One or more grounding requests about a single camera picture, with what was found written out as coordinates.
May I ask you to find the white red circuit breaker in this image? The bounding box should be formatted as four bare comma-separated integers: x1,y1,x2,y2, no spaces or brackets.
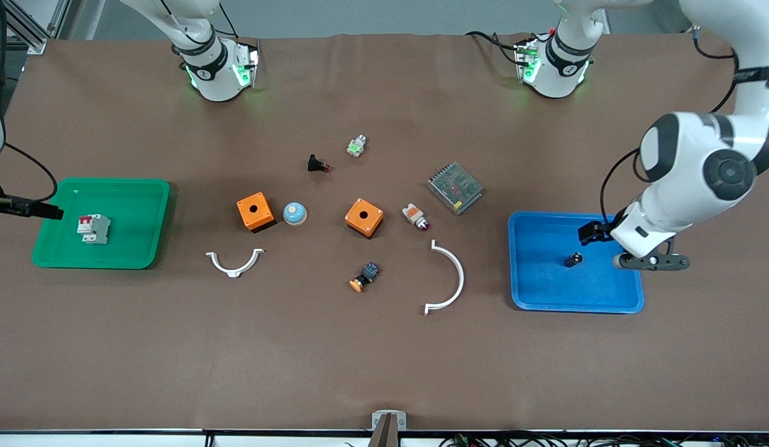
76,214,111,245

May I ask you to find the blue plastic tray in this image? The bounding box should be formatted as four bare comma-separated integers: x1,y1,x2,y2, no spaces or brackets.
507,211,645,314

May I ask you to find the green plastic tray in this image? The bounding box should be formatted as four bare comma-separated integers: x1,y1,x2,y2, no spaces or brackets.
32,178,171,270

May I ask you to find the large white pipe clamp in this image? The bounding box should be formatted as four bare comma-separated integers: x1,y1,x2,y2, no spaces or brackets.
423,240,466,317

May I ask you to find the metal mesh power supply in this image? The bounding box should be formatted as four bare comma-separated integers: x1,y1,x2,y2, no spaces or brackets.
426,162,485,216

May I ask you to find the orange white red indicator light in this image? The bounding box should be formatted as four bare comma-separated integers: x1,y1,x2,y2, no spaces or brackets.
401,202,431,233

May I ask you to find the left base connector block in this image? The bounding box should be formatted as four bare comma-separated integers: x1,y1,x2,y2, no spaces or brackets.
514,40,542,85

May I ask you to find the base connector block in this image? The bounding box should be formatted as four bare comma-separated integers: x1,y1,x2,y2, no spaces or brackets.
234,38,260,89
514,40,542,85

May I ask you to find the small white pipe clamp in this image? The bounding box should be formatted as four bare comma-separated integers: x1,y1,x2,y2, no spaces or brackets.
205,248,265,279

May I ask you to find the orange box with hole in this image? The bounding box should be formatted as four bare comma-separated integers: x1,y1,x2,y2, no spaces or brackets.
236,191,277,234
344,197,385,240

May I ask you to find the orange black push button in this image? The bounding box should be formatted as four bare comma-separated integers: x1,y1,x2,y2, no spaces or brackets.
349,261,381,293

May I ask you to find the brown table cover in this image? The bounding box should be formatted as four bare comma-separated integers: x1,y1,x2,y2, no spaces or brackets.
0,34,769,433

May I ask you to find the right base connector block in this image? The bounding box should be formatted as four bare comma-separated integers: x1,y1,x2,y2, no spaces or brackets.
234,38,260,89

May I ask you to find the aluminium frame profile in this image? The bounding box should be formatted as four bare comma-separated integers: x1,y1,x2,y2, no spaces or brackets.
1,0,72,54

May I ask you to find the black left upper arm cable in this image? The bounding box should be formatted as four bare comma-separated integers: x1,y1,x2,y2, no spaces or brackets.
691,24,741,114

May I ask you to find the black left base cable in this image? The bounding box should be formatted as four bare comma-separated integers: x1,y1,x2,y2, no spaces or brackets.
465,30,524,64

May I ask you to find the black base cable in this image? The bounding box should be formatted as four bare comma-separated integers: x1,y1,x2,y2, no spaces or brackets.
465,30,524,64
216,0,240,39

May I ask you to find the black cable bundle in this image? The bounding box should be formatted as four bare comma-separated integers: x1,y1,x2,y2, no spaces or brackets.
439,431,769,447

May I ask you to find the black right base cable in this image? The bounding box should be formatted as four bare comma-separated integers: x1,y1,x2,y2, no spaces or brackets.
216,0,240,39

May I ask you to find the grey metal bracket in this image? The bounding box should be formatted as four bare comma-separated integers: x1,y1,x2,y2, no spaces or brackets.
371,410,408,431

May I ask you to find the brown tapered post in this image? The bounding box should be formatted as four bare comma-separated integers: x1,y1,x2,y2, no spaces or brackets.
366,414,401,447

